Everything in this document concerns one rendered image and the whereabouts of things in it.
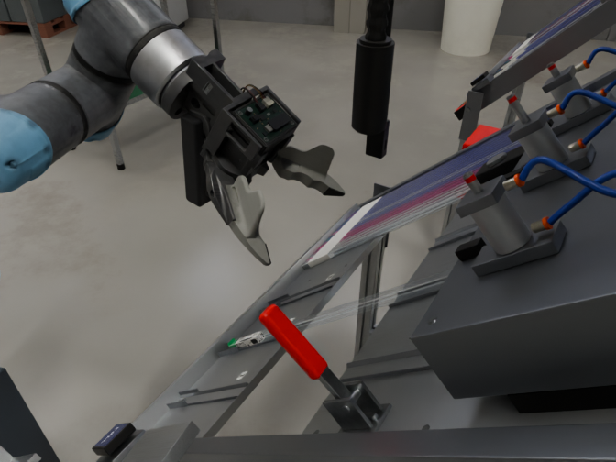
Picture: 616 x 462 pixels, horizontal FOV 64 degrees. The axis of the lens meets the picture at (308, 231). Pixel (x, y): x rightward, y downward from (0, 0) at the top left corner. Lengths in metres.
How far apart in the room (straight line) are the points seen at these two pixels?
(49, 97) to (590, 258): 0.49
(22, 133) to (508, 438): 0.45
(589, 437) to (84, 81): 0.54
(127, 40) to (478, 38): 4.21
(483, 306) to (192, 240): 2.01
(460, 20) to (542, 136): 4.22
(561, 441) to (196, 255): 1.97
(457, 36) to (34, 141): 4.28
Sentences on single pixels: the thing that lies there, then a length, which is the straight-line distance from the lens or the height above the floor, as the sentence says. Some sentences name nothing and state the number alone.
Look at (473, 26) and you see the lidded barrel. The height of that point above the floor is 0.25.
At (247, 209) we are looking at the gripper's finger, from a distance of 0.48.
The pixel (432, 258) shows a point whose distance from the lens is 0.57.
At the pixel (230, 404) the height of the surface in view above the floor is 0.85.
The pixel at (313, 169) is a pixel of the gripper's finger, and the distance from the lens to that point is 0.57.
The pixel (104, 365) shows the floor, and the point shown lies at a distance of 1.83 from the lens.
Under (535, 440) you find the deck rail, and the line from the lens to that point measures 0.27.
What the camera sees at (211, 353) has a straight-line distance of 0.81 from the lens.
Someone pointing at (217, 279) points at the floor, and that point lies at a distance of 2.02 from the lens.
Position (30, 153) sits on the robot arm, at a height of 1.13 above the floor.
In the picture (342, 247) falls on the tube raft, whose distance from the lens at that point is 0.86.
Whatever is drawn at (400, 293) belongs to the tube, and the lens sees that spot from 0.51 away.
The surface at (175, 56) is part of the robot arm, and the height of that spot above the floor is 1.19.
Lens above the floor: 1.35
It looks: 37 degrees down
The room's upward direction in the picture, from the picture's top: straight up
